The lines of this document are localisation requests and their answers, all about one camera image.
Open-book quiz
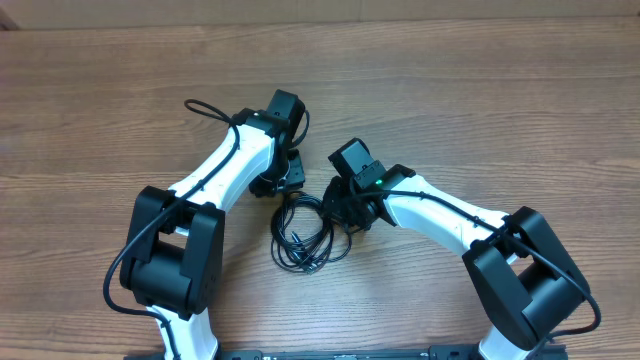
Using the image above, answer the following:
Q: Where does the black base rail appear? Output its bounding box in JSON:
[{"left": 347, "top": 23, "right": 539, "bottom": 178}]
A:
[{"left": 214, "top": 345, "right": 481, "bottom": 360}]

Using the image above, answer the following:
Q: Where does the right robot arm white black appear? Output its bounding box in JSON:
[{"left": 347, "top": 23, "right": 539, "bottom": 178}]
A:
[{"left": 324, "top": 138, "right": 592, "bottom": 359}]

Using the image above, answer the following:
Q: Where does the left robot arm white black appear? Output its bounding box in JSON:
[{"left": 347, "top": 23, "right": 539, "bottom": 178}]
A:
[{"left": 103, "top": 90, "right": 310, "bottom": 359}]

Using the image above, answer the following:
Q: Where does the black usb cable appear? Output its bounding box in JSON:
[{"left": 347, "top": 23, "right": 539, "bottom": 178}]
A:
[{"left": 269, "top": 190, "right": 354, "bottom": 275}]

